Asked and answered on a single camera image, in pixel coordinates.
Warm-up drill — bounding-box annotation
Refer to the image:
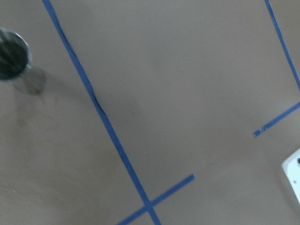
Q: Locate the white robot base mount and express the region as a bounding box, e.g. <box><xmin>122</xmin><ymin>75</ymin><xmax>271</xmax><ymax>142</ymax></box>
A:
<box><xmin>281</xmin><ymin>148</ymin><xmax>300</xmax><ymax>203</ymax></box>

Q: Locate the steel double jigger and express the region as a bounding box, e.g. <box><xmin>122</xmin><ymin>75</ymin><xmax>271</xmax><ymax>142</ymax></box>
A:
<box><xmin>0</xmin><ymin>28</ymin><xmax>46</xmax><ymax>95</ymax></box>

